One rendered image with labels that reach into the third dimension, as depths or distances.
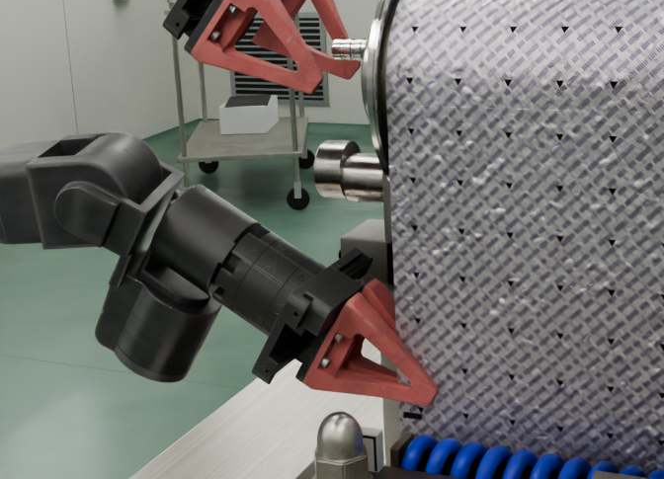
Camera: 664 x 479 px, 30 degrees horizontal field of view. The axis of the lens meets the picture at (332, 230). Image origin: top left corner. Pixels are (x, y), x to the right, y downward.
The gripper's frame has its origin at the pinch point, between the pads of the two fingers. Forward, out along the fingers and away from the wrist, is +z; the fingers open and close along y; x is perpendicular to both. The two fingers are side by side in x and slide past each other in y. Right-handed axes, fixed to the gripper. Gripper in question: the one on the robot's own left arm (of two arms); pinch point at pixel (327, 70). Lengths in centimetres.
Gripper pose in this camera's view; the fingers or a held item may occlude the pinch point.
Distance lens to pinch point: 79.9
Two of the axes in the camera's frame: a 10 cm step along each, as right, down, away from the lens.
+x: 5.4, -7.0, -4.6
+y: -4.1, 2.6, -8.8
